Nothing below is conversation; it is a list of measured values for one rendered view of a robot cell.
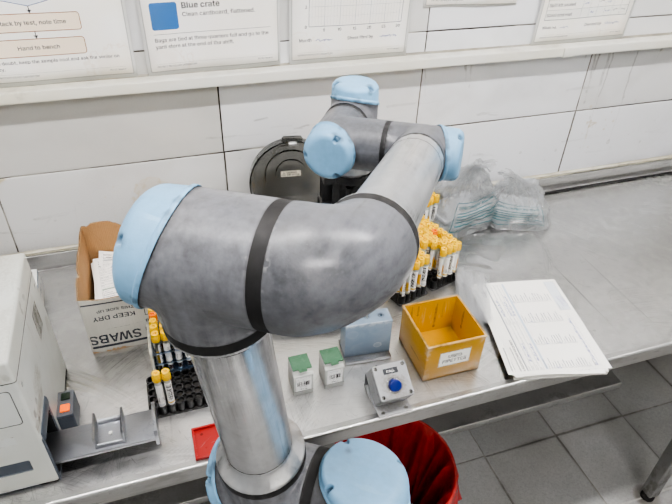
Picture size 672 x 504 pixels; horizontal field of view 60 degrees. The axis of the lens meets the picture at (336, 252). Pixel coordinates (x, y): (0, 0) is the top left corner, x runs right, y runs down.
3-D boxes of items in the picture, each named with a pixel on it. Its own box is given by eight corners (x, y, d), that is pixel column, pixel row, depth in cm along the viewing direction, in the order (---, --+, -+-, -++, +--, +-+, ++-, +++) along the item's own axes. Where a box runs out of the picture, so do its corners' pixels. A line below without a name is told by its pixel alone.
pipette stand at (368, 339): (345, 366, 123) (347, 332, 117) (338, 342, 129) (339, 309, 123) (390, 358, 125) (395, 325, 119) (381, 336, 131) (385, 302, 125)
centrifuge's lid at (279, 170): (246, 140, 134) (245, 129, 141) (252, 236, 147) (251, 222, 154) (338, 136, 137) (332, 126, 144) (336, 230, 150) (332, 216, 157)
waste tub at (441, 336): (421, 382, 120) (427, 348, 114) (397, 338, 130) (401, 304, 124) (479, 369, 123) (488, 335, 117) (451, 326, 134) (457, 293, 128)
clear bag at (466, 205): (441, 248, 158) (451, 189, 147) (402, 217, 170) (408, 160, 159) (508, 222, 170) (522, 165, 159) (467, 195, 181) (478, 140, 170)
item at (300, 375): (294, 396, 116) (293, 373, 112) (288, 379, 120) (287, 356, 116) (313, 392, 117) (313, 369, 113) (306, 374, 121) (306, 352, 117)
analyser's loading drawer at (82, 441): (36, 474, 99) (27, 456, 96) (39, 442, 104) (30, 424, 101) (160, 443, 104) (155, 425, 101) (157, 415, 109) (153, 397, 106)
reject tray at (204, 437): (196, 461, 104) (195, 459, 103) (191, 431, 109) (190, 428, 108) (234, 452, 106) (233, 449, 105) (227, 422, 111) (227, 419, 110)
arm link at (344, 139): (376, 137, 77) (394, 106, 86) (297, 128, 80) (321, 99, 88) (375, 189, 82) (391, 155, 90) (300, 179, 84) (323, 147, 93)
